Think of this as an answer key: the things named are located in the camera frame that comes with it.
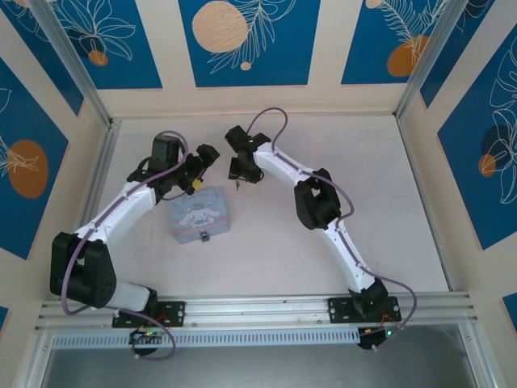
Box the right controller board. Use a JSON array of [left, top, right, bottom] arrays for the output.
[[359, 325, 403, 350]]

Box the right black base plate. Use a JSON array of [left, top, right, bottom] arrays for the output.
[[326, 297, 403, 325]]

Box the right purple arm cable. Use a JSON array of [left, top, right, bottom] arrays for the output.
[[246, 106, 418, 353]]

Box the white slotted cable duct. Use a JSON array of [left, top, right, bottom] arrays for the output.
[[50, 327, 363, 350]]

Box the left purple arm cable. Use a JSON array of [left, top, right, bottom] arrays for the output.
[[60, 129, 191, 360]]

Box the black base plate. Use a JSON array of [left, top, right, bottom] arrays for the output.
[[111, 300, 187, 329], [326, 297, 403, 325]]

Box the left controller board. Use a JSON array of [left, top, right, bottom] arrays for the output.
[[128, 327, 165, 346]]

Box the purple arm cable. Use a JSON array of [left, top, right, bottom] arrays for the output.
[[60, 129, 191, 360], [246, 106, 418, 353]]

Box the grey metal sheet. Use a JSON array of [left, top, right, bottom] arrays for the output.
[[39, 323, 488, 388]]

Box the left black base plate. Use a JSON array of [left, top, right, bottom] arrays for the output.
[[111, 300, 187, 329]]

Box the aluminium mounting rail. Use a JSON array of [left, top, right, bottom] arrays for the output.
[[34, 292, 480, 333]]

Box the blue floral wall panel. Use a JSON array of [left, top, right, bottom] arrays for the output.
[[437, 38, 517, 252], [178, 0, 322, 88], [340, 0, 450, 86], [0, 56, 70, 261], [43, 0, 163, 91]]

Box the blue cartoon dog tin box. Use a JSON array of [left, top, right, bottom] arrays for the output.
[[166, 185, 232, 246]]

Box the controller board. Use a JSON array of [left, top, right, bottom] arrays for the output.
[[128, 327, 165, 346], [359, 325, 403, 350]]

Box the aluminium side rail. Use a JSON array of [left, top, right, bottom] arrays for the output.
[[397, 116, 454, 293], [59, 119, 123, 301]]

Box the aluminium frame post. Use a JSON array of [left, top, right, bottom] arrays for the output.
[[396, 0, 466, 119], [28, 0, 113, 127]]

